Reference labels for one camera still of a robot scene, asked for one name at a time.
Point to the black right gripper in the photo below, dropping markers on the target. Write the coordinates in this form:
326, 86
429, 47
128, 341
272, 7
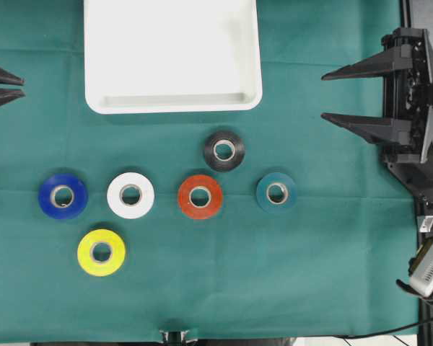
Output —
406, 64

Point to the blue tape roll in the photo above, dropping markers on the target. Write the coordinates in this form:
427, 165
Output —
47, 196

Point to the white tape roll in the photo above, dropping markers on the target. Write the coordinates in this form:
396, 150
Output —
115, 195

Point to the black tape roll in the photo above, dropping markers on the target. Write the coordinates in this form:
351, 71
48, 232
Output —
233, 141

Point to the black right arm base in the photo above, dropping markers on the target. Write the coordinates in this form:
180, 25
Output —
416, 178

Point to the teal tape roll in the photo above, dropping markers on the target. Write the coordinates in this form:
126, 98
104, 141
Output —
288, 187

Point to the yellow tape roll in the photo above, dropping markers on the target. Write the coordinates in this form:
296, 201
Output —
86, 252

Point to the red tape roll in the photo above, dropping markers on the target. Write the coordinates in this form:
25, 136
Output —
202, 182

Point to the white plastic tray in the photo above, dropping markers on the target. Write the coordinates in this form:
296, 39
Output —
171, 56

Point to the grey perforated box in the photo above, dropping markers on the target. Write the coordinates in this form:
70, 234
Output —
421, 280

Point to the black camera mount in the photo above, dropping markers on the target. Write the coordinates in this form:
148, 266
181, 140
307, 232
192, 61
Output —
174, 337

